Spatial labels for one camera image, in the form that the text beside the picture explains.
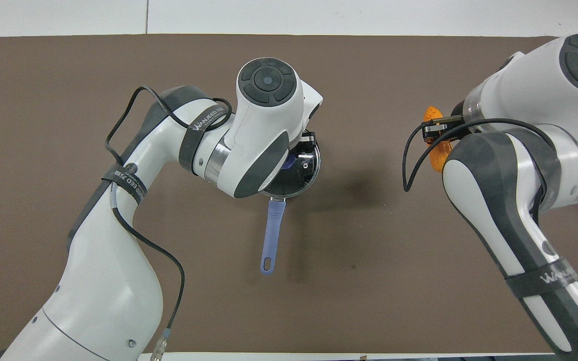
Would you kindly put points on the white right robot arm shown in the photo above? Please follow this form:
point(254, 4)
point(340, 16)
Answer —
point(520, 210)

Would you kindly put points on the orange corn cob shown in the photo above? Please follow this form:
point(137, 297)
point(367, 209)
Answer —
point(440, 158)

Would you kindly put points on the glass lid with blue knob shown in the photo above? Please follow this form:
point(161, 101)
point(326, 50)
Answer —
point(291, 188)

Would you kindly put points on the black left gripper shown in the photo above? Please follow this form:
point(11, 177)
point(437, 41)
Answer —
point(308, 140)

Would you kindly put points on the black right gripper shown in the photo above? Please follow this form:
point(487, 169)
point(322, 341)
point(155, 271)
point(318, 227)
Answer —
point(462, 113)

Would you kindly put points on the brown table mat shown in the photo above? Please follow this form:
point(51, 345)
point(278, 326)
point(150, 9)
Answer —
point(359, 240)

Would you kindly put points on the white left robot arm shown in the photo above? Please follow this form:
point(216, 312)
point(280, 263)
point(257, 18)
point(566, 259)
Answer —
point(113, 301)

